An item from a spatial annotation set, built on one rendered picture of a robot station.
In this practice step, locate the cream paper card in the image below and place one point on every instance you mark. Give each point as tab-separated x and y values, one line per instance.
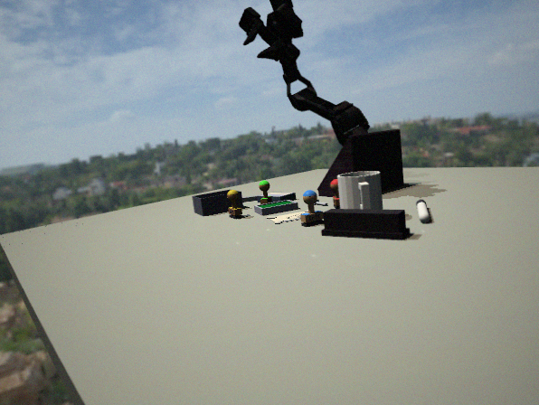
287	217

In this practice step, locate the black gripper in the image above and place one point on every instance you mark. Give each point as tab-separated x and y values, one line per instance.
272	34

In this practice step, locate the stamp pad tin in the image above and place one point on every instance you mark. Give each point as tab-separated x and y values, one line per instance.
276	197

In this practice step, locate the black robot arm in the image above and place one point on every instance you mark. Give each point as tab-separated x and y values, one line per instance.
343	116

